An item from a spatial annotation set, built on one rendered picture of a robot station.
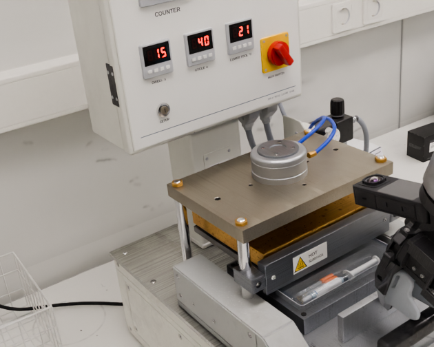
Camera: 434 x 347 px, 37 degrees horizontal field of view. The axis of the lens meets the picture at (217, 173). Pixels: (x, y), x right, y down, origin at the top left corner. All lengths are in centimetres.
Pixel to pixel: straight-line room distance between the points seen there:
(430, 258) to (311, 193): 21
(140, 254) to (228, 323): 30
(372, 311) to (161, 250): 41
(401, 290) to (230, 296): 22
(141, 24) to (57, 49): 42
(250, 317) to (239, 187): 18
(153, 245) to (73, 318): 26
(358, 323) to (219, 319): 18
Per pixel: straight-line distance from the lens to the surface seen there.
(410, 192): 74
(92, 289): 137
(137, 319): 114
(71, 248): 142
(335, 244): 89
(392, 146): 176
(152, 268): 106
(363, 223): 91
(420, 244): 72
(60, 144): 132
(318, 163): 94
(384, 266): 75
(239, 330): 83
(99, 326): 126
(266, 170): 87
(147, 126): 92
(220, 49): 96
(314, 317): 83
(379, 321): 86
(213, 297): 86
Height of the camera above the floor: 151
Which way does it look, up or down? 26 degrees down
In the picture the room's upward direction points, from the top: 6 degrees counter-clockwise
